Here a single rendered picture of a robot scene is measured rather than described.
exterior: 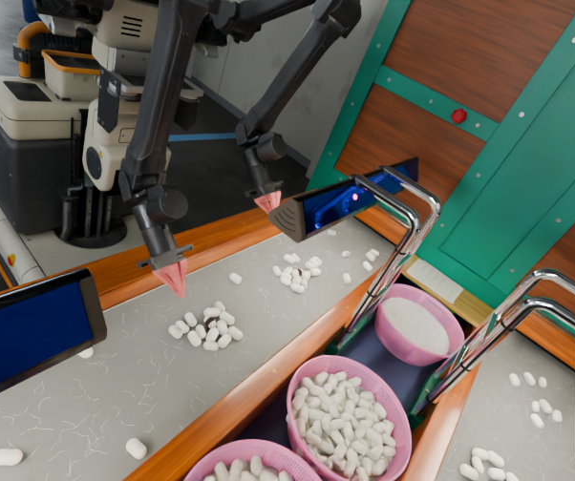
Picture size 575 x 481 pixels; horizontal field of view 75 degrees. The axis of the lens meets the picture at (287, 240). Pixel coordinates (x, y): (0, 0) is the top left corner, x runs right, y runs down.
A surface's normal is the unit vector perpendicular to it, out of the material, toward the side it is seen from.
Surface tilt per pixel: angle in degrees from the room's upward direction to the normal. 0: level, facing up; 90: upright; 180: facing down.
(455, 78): 90
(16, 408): 0
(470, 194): 90
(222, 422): 0
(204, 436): 0
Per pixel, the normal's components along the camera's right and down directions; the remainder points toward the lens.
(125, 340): 0.34, -0.77
